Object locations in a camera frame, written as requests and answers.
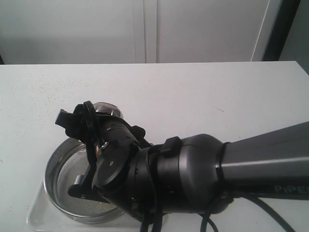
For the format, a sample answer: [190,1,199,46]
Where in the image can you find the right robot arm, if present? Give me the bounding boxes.
[56,101,309,232]

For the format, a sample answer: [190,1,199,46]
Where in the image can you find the round steel mesh sieve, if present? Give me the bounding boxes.
[43,138,124,224]

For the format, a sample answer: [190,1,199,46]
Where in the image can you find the white cabinet doors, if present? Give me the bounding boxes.
[0,0,281,64]

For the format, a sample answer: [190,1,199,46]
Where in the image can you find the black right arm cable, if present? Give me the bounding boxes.
[139,193,309,232]

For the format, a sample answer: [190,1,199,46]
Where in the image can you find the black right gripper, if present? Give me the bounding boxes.
[55,102,145,202]

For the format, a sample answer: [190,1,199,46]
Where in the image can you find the stainless steel cup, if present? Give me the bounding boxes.
[93,102,124,120]

